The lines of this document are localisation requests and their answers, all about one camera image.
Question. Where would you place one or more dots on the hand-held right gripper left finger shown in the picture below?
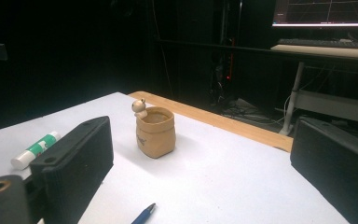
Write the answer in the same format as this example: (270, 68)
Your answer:
(74, 161)

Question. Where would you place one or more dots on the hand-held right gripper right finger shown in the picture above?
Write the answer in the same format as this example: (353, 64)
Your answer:
(338, 165)

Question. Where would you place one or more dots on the white and green glue stick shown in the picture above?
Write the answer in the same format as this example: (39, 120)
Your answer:
(31, 151)

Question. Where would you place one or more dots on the tan pen holder with bear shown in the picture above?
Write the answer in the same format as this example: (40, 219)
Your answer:
(157, 137)

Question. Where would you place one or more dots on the blue pen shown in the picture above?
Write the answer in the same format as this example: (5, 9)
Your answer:
(144, 214)

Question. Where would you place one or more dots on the black keyboard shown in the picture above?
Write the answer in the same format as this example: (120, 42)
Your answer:
(320, 43)

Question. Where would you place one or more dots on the white table sheet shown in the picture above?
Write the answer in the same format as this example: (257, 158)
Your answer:
(214, 177)

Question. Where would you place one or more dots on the computer monitor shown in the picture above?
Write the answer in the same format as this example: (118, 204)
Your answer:
(323, 12)

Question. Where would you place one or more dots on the white desk frame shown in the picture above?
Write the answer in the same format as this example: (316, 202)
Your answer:
(332, 104)

